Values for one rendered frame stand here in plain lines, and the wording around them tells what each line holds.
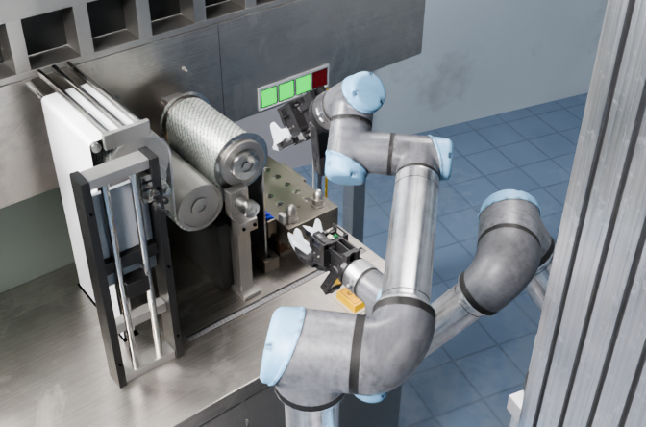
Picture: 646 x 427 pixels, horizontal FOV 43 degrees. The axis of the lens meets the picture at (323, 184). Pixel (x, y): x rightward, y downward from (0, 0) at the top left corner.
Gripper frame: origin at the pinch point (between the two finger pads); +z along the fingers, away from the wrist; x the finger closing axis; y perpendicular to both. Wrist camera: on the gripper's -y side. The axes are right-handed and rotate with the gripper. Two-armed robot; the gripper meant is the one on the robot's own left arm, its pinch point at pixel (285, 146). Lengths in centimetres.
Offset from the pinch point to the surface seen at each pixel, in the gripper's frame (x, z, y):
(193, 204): 14.5, 24.1, -3.2
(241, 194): 3.7, 21.5, -5.5
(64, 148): 36.1, 24.8, 18.4
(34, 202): 40, 54, 13
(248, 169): 0.2, 20.2, -0.8
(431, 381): -74, 101, -94
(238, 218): 5.6, 24.1, -10.4
